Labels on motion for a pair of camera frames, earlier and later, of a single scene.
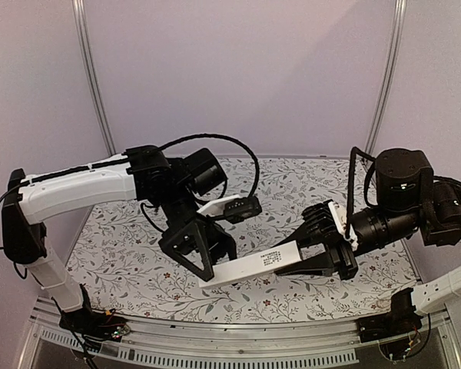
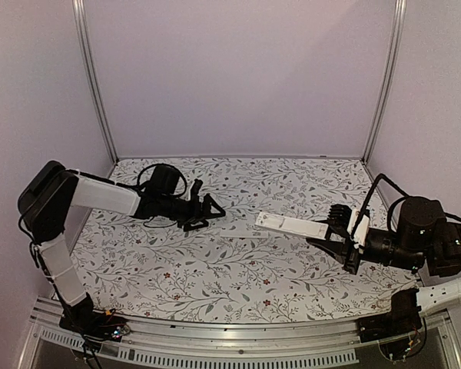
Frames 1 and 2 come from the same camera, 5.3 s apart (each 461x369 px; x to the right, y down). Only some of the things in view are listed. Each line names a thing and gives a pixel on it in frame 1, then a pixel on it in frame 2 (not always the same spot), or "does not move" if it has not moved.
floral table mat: (119, 266) does not move
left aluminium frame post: (84, 42) does not move
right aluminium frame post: (380, 115) does not move
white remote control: (258, 263) -> (291, 225)
